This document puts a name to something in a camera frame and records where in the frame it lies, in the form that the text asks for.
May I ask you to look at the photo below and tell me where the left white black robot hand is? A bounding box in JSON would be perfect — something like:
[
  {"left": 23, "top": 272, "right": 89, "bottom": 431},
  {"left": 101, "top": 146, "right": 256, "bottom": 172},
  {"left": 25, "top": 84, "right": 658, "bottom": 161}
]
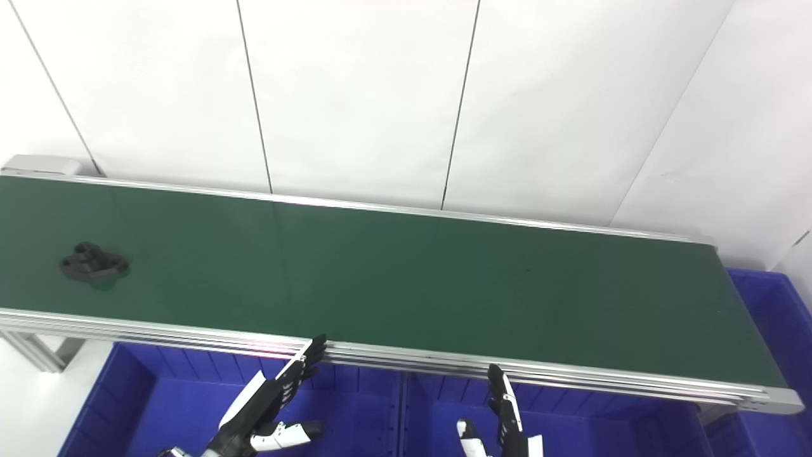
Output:
[{"left": 209, "top": 334, "right": 329, "bottom": 457}]

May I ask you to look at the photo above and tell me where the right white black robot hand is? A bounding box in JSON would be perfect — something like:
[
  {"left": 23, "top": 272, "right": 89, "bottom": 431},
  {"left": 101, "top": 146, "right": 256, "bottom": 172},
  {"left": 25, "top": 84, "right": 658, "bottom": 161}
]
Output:
[{"left": 457, "top": 364, "right": 544, "bottom": 457}]

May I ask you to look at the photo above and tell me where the black flanged machine part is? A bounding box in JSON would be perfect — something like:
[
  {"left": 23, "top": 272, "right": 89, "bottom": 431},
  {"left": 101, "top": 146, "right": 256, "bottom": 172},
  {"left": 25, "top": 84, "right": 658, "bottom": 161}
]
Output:
[{"left": 60, "top": 242, "right": 131, "bottom": 282}]

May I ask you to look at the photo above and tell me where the blue plastic bin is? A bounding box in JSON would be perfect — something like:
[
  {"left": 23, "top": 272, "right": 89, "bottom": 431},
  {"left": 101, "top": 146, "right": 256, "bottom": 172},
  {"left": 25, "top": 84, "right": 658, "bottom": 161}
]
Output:
[
  {"left": 400, "top": 371, "right": 714, "bottom": 457},
  {"left": 704, "top": 267, "right": 812, "bottom": 457},
  {"left": 57, "top": 343, "right": 404, "bottom": 457}
]

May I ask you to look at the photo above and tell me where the green conveyor belt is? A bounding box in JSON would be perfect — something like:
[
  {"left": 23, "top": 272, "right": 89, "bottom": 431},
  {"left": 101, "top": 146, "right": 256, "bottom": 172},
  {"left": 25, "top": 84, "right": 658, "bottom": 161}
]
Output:
[{"left": 0, "top": 166, "right": 805, "bottom": 416}]

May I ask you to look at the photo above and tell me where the aluminium conveyor leg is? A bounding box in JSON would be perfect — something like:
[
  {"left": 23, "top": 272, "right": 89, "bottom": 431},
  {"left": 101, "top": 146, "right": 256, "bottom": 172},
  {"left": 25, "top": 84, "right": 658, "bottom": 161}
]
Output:
[{"left": 0, "top": 330, "right": 86, "bottom": 373}]

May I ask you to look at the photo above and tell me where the grey conveyor end housing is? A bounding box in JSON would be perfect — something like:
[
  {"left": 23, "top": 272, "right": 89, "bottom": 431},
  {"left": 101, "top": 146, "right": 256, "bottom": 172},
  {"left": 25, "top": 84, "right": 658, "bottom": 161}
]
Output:
[{"left": 1, "top": 154, "right": 83, "bottom": 176}]

